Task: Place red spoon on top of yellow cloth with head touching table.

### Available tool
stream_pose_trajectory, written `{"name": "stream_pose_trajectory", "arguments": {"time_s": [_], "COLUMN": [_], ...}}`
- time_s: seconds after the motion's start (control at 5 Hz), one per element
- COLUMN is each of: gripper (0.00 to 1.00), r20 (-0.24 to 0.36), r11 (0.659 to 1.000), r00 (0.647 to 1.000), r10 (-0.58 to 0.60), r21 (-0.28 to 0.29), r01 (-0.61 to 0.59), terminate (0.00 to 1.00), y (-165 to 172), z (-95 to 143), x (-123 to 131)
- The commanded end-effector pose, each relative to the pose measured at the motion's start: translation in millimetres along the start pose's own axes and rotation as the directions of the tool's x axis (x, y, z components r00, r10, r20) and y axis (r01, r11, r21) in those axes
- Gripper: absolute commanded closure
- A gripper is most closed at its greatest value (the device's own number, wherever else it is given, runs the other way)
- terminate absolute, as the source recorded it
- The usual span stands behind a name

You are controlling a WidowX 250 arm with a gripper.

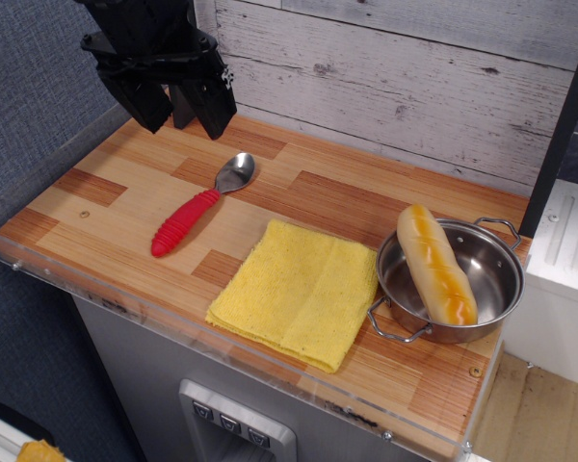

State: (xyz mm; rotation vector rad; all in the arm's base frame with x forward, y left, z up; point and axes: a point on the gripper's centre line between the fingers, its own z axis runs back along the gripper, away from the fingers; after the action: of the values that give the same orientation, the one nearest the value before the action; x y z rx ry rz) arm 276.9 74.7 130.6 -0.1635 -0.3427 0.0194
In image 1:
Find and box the yellow object bottom left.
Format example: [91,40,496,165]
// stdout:
[15,440,66,462]

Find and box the steel pot with handles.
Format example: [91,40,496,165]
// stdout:
[376,218,525,344]

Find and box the white and black box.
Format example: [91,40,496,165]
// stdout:
[0,403,55,461]

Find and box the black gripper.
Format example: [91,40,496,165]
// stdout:
[80,1,237,140]

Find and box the clear acrylic table guard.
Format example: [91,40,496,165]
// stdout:
[0,109,526,459]

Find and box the silver dispenser button panel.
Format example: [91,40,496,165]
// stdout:
[179,379,298,461]

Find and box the grey toy fridge cabinet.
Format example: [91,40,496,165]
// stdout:
[75,298,423,461]

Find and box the black right vertical post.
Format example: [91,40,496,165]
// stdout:
[519,65,578,238]

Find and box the toy bread loaf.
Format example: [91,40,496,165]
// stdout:
[397,204,478,326]

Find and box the red handled metal spoon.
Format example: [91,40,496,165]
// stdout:
[150,152,256,258]

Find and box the white ribbed toy sink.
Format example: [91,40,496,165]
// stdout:
[527,180,578,301]

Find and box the yellow cloth napkin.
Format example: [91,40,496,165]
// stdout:
[205,219,378,373]

